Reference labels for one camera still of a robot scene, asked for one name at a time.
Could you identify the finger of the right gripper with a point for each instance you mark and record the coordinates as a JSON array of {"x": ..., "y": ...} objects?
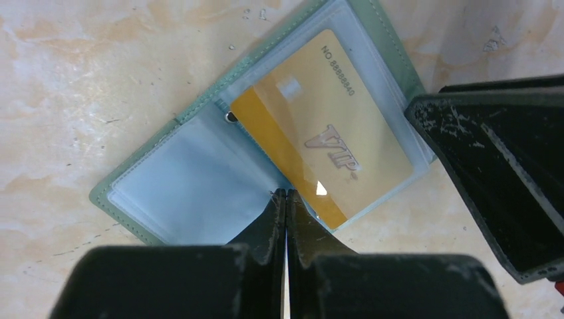
[
  {"x": 503, "y": 150},
  {"x": 550, "y": 81}
]

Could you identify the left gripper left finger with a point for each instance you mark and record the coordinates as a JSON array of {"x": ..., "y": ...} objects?
[{"x": 243, "y": 278}]

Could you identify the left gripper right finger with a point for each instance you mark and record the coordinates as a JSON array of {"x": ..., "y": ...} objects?
[{"x": 327, "y": 279}]

